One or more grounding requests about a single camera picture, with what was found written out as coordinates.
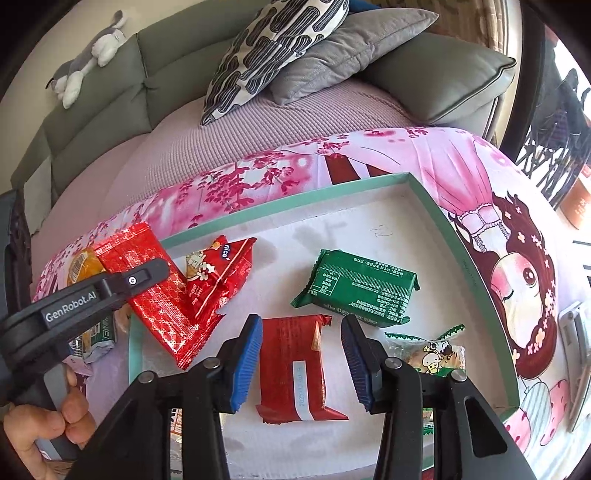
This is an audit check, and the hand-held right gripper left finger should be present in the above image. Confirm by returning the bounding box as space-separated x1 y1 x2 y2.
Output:
67 314 265 480

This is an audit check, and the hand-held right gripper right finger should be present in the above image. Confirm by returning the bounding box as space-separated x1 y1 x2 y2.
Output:
341 315 536 480

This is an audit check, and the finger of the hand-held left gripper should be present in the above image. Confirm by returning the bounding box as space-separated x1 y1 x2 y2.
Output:
96 257 171 302

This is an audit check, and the red gold patterned snack packet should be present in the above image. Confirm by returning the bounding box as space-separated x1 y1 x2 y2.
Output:
95 222 200 371

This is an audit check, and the red white striped snack packet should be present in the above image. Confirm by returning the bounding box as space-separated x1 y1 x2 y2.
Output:
255 314 349 423

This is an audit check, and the yellow snack packet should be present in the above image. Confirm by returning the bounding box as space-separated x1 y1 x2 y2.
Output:
66 247 109 287

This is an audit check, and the cookie packet with green edges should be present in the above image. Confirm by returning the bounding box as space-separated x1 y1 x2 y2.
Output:
384 325 466 377

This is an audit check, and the red cartoon print snack bag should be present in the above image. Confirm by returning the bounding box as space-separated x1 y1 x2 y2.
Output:
184 234 257 324

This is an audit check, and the teal cardboard box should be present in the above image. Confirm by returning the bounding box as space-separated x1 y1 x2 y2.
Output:
127 172 520 480

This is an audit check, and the person's left hand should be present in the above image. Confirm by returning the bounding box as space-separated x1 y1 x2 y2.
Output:
2 364 92 472

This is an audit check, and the green white snack packet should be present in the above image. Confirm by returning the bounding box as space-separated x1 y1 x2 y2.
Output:
69 318 116 365

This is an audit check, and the dark carved furniture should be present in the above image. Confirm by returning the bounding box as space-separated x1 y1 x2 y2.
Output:
0 187 33 259

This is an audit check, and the pink sofa cover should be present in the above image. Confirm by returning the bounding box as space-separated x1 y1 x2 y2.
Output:
28 78 407 241

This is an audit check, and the silver metal object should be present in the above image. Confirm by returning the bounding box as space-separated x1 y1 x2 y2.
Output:
558 300 591 432

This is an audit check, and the pink printed blanket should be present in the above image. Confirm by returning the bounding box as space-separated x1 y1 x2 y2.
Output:
30 126 591 480

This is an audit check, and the grey white plush toy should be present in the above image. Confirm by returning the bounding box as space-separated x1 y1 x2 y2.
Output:
45 10 129 110

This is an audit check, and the black white patterned pillow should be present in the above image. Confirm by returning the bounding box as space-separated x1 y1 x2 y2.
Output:
201 0 350 126

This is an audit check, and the orange brown box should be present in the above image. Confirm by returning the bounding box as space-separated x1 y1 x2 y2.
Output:
561 175 591 229

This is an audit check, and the grey green sofa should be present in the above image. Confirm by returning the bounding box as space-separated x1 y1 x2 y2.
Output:
10 0 517 204

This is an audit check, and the grey pillow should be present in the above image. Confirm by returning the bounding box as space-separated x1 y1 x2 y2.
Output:
268 8 439 106

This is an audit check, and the black balcony railing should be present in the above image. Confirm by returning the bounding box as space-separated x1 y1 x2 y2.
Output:
515 69 591 208

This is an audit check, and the black door frame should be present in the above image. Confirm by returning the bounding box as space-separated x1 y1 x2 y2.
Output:
496 0 555 153

